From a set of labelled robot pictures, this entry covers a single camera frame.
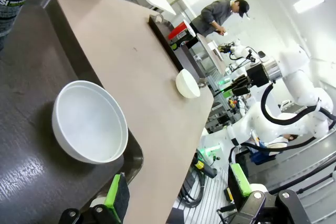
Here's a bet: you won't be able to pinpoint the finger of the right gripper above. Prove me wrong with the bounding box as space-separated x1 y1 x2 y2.
223 84 251 97
228 74 249 87

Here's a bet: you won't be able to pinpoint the brown background table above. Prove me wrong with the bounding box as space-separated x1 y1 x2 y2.
181 34 228 78

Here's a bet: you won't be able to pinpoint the black Pepsi can with logo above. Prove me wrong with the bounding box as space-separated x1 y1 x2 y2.
170 37 199 51

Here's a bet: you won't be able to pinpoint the black can with grey print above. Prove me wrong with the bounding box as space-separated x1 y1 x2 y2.
0 0 34 52

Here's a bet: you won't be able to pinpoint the white bowl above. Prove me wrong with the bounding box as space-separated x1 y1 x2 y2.
51 80 130 165
175 68 202 99

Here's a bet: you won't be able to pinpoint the black sleeved right arm cable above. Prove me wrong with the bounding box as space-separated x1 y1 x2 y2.
228 82 336 172

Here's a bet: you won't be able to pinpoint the man with black cap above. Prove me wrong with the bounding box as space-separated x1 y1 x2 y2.
190 0 250 37

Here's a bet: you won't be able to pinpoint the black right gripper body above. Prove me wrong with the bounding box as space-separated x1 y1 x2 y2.
246 62 270 89

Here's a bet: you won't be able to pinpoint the brown plastic tray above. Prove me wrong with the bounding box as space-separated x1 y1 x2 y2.
148 14 185 72
0 0 145 224

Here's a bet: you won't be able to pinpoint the rectangular ceiling light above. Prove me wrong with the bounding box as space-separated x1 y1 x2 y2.
293 0 324 13

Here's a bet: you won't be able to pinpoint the seated person white blue clothes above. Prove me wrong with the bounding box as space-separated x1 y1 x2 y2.
246 129 300 166

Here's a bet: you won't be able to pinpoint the black floor cable bundle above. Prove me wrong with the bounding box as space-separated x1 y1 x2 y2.
177 173 208 207

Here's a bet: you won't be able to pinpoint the yellow black hand pendant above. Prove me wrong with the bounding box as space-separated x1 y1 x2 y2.
193 155 218 179

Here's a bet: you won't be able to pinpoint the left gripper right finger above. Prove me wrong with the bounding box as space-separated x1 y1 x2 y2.
227 163 267 224

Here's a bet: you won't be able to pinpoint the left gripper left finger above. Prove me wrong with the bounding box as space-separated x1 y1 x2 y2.
59 172 131 224

